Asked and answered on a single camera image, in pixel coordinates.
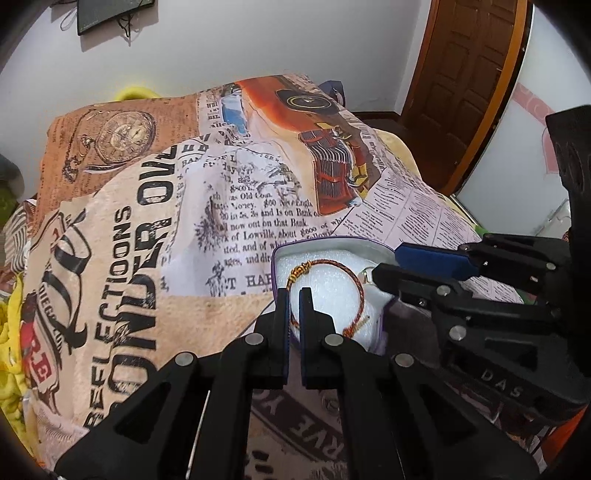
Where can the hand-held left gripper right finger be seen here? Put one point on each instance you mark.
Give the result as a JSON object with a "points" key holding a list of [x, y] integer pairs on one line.
{"points": [[304, 307]]}

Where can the yellow fuzzy cloth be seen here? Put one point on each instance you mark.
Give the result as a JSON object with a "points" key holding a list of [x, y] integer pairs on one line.
{"points": [[11, 350]]}

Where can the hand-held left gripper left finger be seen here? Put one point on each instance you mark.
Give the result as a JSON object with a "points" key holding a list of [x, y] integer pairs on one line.
{"points": [[282, 304]]}

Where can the brown wooden door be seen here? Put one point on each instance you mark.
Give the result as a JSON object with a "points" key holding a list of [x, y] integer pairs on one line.
{"points": [[461, 69]]}

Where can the purple tin box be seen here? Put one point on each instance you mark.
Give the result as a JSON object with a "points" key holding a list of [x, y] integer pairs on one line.
{"points": [[325, 295]]}

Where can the newspaper print blanket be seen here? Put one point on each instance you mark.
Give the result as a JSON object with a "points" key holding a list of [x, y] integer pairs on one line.
{"points": [[184, 277]]}

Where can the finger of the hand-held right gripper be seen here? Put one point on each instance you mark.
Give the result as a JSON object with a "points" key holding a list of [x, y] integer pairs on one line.
{"points": [[397, 281], [418, 258]]}

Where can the white cabinet with pink print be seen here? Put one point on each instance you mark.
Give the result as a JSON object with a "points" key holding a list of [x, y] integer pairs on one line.
{"points": [[521, 161]]}

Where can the striped beige cloth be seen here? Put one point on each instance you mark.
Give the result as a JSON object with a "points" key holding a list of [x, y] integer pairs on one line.
{"points": [[16, 244]]}

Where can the yellow plastic object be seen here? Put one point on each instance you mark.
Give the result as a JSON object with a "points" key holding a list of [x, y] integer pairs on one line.
{"points": [[134, 92]]}

